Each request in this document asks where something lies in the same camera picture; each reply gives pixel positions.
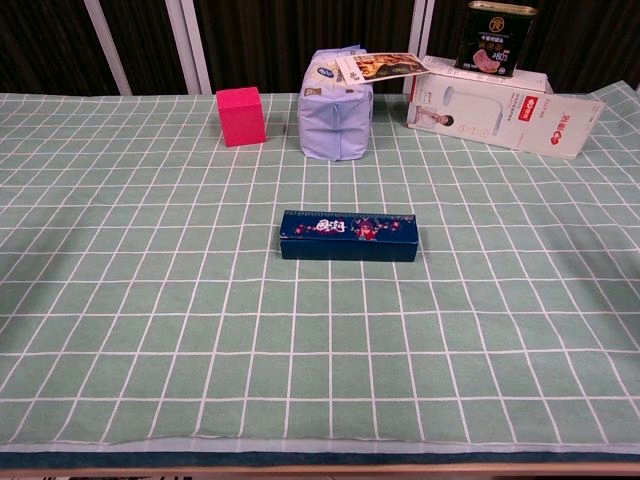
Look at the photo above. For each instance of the dark luncheon meat can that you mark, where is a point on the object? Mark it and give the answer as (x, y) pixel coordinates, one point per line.
(495, 40)

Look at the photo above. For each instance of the pink cube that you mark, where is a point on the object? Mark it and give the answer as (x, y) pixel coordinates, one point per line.
(242, 117)

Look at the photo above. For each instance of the white lamp box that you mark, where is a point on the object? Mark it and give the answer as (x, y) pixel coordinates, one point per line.
(500, 110)

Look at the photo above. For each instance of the green checked tablecloth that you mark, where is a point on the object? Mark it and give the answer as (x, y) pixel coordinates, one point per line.
(150, 300)

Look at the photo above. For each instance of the light blue tissue pack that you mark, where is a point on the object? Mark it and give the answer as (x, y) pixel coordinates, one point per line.
(332, 125)

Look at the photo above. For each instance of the blue grey box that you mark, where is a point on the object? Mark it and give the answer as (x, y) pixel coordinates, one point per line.
(345, 247)

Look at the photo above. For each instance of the white frame post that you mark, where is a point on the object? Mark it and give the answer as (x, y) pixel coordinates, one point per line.
(187, 45)
(107, 47)
(419, 30)

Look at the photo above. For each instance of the snack card packet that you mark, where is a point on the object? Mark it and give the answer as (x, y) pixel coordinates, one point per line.
(380, 67)

